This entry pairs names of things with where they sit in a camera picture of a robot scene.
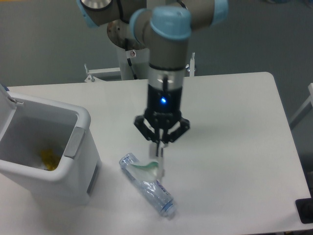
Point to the white open trash can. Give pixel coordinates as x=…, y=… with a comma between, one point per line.
x=30, y=124

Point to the white frame at right edge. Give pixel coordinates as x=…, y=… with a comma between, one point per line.
x=303, y=110

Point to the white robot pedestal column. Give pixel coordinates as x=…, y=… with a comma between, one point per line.
x=133, y=57

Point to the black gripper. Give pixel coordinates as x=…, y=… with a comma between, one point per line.
x=163, y=110

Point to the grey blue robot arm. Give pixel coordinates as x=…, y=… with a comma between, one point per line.
x=165, y=32

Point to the crushed clear plastic bottle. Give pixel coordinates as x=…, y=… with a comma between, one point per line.
x=154, y=192

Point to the white plastic wrapper pouch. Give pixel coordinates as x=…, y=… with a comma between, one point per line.
x=151, y=169

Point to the yellow trash in bin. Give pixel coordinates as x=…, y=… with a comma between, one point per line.
x=50, y=159

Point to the white metal base frame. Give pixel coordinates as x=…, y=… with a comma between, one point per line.
x=97, y=74

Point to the black clamp at table edge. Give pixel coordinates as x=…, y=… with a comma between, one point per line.
x=305, y=210

